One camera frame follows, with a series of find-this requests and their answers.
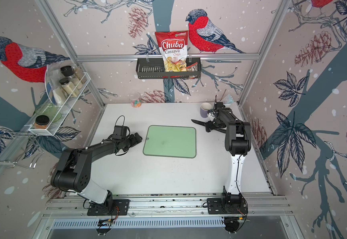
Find clear acrylic spice shelf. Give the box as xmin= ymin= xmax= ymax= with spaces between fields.
xmin=29 ymin=60 xmax=91 ymax=136

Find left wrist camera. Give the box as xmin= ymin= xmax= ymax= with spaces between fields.
xmin=112 ymin=125 xmax=130 ymax=141

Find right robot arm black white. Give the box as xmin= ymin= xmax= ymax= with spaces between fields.
xmin=205 ymin=101 xmax=251 ymax=208

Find spice jar black lid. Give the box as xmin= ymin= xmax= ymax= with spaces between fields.
xmin=59 ymin=78 xmax=79 ymax=98
xmin=60 ymin=66 xmax=83 ymax=90

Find white utensil holder cup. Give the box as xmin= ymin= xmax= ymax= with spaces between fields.
xmin=221 ymin=95 xmax=234 ymax=108

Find clear jar with candies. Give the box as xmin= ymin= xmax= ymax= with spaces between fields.
xmin=129 ymin=92 xmax=142 ymax=108

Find purple mug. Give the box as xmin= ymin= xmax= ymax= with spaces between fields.
xmin=200 ymin=103 xmax=213 ymax=118

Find jar with orange contents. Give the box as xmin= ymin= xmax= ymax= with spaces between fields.
xmin=34 ymin=115 xmax=50 ymax=129

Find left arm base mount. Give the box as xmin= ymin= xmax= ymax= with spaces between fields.
xmin=87 ymin=199 xmax=130 ymax=216

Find red cassava chips bag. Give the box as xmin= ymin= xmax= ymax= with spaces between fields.
xmin=155 ymin=31 xmax=188 ymax=72

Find aluminium rail frame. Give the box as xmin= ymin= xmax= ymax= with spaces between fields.
xmin=41 ymin=192 xmax=294 ymax=217

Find green glass bowl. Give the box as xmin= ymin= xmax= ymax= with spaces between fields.
xmin=35 ymin=103 xmax=62 ymax=122

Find spice jar black lid back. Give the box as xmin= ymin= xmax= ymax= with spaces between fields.
xmin=60 ymin=66 xmax=83 ymax=90

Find green cutting board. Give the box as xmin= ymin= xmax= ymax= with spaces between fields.
xmin=143 ymin=125 xmax=196 ymax=158

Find black knife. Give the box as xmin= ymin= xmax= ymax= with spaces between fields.
xmin=191 ymin=119 xmax=227 ymax=134

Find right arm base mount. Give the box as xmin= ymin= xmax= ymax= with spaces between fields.
xmin=206 ymin=198 xmax=248 ymax=215

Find small snack packet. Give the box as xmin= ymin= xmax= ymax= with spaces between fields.
xmin=186 ymin=62 xmax=199 ymax=72

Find black wire basket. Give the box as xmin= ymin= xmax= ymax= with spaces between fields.
xmin=136 ymin=57 xmax=201 ymax=79

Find metal wire rack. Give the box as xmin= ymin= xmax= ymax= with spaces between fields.
xmin=0 ymin=128 xmax=44 ymax=169

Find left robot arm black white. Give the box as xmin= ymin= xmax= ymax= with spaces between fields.
xmin=50 ymin=133 xmax=143 ymax=205

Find spice jar black lid front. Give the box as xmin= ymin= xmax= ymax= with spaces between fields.
xmin=59 ymin=78 xmax=79 ymax=98

